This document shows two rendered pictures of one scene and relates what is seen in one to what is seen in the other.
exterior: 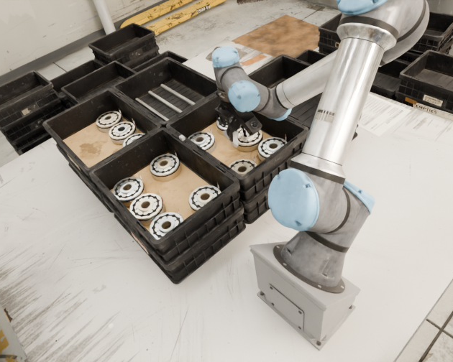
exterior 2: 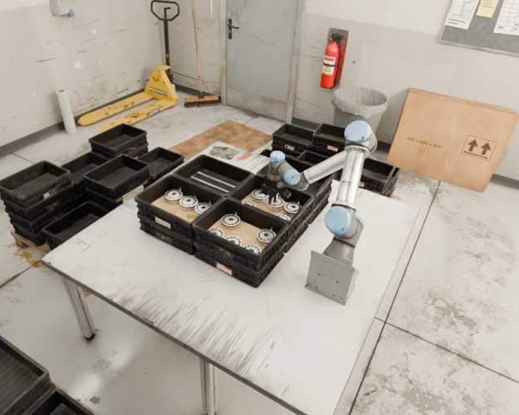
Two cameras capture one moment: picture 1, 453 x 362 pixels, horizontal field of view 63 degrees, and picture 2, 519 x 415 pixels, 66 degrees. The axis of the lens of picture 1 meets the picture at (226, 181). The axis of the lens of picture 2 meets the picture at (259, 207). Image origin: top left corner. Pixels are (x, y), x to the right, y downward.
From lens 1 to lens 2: 1.14 m
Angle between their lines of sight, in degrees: 22
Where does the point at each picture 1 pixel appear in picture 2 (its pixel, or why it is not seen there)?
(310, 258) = (341, 251)
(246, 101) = (295, 179)
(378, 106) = (334, 185)
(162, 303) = (251, 299)
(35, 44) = not seen: outside the picture
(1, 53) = not seen: outside the picture
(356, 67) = (357, 163)
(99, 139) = (170, 208)
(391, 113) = not seen: hidden behind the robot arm
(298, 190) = (341, 215)
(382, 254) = (361, 260)
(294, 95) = (315, 176)
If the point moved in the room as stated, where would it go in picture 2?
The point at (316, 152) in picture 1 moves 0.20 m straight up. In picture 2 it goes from (345, 198) to (354, 160)
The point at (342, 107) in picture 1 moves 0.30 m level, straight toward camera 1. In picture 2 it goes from (353, 179) to (370, 221)
